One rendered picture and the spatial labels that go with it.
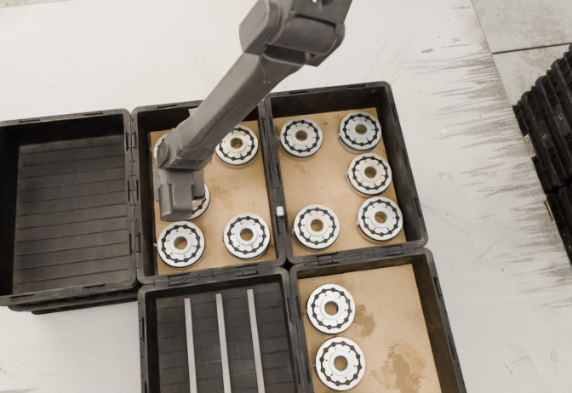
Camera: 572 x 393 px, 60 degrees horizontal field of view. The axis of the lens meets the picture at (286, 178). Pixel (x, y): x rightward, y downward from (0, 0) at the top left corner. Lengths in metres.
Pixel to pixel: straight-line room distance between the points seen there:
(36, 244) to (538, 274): 1.20
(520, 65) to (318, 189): 1.62
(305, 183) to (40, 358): 0.73
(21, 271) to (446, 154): 1.08
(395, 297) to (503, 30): 1.80
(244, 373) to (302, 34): 0.73
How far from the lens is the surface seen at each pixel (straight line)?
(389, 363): 1.12
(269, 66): 0.62
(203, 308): 1.11
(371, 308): 1.12
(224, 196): 1.15
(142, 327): 1.02
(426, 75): 1.52
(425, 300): 1.12
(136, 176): 1.10
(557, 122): 2.02
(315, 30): 0.59
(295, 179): 1.17
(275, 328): 1.10
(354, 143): 1.19
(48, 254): 1.22
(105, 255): 1.17
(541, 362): 1.39
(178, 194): 0.90
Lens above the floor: 1.92
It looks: 69 degrees down
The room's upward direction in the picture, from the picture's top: 6 degrees clockwise
